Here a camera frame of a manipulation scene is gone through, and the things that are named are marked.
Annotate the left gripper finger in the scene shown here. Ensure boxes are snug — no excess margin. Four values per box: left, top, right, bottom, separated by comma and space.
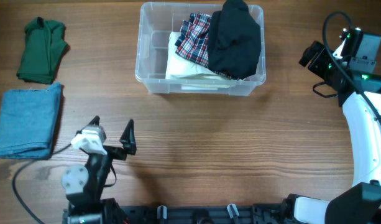
81, 116, 100, 131
119, 119, 137, 149

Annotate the blue denim cloth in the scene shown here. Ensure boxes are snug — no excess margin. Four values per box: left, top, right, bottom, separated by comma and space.
0, 83, 62, 159

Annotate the black garment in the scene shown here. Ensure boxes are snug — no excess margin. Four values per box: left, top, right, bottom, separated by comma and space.
207, 0, 262, 80

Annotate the cream cloth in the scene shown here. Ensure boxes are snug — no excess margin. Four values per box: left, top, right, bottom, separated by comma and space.
165, 32, 229, 81

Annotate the green garment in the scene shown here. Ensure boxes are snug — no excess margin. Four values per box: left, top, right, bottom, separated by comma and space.
16, 17, 68, 84

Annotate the plaid shirt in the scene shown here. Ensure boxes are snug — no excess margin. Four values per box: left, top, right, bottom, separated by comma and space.
175, 12, 237, 80

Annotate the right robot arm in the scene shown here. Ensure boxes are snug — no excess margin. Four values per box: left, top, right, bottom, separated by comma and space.
278, 28, 381, 223

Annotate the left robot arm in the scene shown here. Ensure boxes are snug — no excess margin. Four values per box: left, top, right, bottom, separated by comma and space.
62, 116, 137, 224

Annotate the white label on bin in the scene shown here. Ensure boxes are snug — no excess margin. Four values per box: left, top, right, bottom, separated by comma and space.
181, 85, 217, 91

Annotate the clear plastic storage bin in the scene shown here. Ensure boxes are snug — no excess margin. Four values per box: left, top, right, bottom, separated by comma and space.
135, 2, 267, 96

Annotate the right black cable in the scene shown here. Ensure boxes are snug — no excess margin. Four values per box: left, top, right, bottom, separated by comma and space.
311, 11, 381, 224

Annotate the black cable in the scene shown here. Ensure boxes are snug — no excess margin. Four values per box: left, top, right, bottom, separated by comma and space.
11, 143, 71, 224
311, 11, 381, 224

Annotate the left black cable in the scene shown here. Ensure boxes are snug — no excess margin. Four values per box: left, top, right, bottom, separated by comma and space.
11, 143, 71, 224

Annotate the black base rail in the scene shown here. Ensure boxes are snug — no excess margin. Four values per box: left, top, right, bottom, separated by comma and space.
121, 204, 299, 224

